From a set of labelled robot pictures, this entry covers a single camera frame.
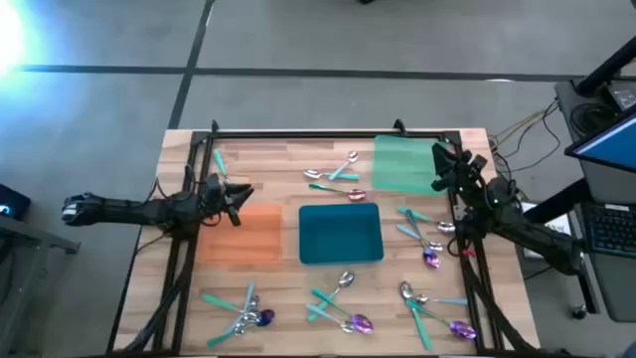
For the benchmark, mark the computer monitor blue screen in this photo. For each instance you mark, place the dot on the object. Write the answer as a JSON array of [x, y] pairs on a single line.
[[611, 144]]

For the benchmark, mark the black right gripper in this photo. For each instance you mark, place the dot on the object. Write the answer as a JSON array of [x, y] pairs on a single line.
[[467, 181]]

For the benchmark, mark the black aluminium rig frame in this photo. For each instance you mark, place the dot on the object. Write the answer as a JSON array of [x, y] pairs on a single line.
[[298, 134]]

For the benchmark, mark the black monitor stand beam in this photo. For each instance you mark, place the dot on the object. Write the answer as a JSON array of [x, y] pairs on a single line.
[[571, 194]]

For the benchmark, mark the orange translucent plastic bin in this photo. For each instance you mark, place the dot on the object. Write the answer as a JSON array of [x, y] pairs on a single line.
[[248, 238]]

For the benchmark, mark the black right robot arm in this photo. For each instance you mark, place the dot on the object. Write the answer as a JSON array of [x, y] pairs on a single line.
[[536, 233]]

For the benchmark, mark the black device blue light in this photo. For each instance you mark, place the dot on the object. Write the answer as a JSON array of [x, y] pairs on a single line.
[[15, 201]]

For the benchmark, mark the white paper sheet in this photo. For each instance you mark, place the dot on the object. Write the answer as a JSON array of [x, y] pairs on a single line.
[[559, 225]]

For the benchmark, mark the black power adapter box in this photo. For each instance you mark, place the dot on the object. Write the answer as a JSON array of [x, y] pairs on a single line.
[[623, 97]]

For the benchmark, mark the black round pole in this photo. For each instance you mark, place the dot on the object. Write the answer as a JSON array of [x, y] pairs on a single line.
[[608, 67]]

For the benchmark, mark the teal blue plastic bin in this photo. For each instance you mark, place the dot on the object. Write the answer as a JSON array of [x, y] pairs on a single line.
[[340, 233]]

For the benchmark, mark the black backlit keyboard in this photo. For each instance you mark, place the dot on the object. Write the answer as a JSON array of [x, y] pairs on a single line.
[[613, 229]]

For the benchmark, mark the green translucent plastic bin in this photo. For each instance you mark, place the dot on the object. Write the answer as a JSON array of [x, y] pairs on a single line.
[[397, 164]]

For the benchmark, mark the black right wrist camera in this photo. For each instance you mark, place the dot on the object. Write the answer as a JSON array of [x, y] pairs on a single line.
[[479, 162]]

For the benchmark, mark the grey side table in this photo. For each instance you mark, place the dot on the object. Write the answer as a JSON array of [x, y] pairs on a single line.
[[30, 236]]

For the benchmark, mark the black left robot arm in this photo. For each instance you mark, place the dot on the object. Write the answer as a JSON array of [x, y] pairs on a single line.
[[124, 211]]

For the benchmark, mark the grey computer cart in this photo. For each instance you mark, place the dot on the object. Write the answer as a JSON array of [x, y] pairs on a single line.
[[616, 288]]

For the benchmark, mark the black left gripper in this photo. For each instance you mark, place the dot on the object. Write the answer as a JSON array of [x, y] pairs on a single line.
[[213, 204]]

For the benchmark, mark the iridescent rainbow metal spoon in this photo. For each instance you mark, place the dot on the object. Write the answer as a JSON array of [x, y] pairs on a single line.
[[357, 195], [362, 323], [463, 330], [267, 317], [431, 258]]

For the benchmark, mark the black caster wheel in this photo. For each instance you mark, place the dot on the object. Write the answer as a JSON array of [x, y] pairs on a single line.
[[579, 312]]

